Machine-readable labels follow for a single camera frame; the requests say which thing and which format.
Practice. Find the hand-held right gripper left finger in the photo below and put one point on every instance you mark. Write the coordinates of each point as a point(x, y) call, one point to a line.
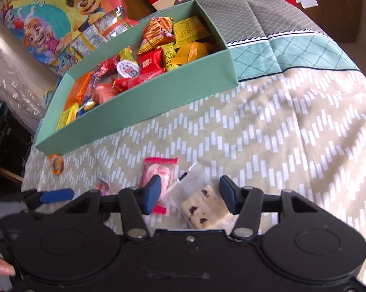
point(151, 194)

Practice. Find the white round jelly cup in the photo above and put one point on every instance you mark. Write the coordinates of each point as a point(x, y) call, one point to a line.
point(127, 69)

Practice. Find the red crinkled candy wrapper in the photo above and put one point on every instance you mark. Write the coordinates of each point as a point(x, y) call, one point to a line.
point(137, 82)

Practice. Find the blue white candy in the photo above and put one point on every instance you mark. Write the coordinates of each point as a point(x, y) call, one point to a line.
point(87, 108)

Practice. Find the cartoon dog snack bag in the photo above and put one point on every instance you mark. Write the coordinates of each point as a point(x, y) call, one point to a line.
point(49, 12)

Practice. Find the pink red snack packet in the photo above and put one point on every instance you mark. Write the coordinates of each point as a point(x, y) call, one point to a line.
point(107, 68)

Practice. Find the purple snack packet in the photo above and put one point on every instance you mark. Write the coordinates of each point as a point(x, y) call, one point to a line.
point(95, 83)

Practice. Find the mint green cardboard box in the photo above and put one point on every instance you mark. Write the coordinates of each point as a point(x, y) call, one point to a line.
point(140, 106)

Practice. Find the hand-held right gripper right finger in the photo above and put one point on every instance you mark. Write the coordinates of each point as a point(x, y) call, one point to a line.
point(228, 194)

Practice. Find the brown wooden cabinet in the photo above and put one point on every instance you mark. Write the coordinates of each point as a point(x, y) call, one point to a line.
point(347, 6)

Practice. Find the orange round jelly cup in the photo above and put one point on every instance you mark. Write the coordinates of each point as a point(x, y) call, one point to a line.
point(56, 165)

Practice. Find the red square snack packet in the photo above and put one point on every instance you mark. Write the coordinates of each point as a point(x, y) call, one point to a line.
point(151, 62)

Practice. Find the pink candy packet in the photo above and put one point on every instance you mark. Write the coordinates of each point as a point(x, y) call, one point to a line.
point(166, 170)

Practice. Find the yellow wavy-line snack packet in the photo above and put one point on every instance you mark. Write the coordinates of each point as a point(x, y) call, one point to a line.
point(189, 30)

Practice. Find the wooden chair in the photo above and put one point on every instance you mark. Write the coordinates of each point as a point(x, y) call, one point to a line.
point(6, 173)

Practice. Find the small yellow candy packet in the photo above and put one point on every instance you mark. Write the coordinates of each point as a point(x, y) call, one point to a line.
point(67, 118)

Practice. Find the clear nougat packet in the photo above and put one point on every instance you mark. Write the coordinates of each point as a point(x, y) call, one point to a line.
point(201, 203)

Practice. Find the embroidered beige curtain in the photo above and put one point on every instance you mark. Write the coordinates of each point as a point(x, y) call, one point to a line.
point(12, 76)

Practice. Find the amber yellow snack packet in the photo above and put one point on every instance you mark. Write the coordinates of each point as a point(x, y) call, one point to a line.
point(192, 53)

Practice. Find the orange puffed snack bag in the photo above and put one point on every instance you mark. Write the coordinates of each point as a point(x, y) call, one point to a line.
point(155, 35)

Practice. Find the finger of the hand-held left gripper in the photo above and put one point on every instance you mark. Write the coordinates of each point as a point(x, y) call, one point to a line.
point(56, 195)

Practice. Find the small purple candy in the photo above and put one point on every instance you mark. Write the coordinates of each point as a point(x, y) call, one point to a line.
point(103, 187)

